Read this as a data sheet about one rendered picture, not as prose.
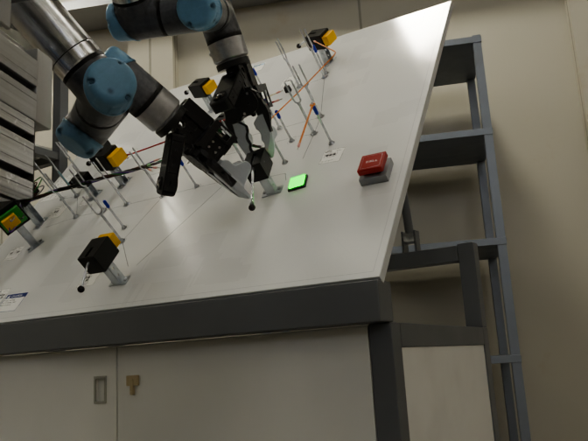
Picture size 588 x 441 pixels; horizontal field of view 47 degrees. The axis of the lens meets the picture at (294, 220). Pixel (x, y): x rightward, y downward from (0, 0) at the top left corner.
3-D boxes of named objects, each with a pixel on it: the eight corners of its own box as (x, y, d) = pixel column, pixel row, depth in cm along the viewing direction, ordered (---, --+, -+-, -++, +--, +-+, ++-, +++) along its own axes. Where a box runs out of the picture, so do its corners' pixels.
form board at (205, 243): (-68, 336, 163) (-74, 332, 162) (122, 109, 235) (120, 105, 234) (383, 284, 106) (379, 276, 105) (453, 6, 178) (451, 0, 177)
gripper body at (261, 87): (276, 108, 144) (256, 54, 142) (262, 113, 136) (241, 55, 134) (244, 120, 147) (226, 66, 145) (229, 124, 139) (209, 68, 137)
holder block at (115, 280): (90, 315, 135) (60, 281, 129) (118, 272, 143) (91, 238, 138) (107, 313, 132) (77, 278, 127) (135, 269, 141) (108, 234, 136)
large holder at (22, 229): (35, 224, 184) (1, 184, 177) (51, 242, 170) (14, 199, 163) (14, 239, 182) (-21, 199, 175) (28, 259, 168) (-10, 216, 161)
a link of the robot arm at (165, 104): (140, 116, 115) (131, 119, 123) (160, 134, 117) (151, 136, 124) (167, 84, 117) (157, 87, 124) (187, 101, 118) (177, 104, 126)
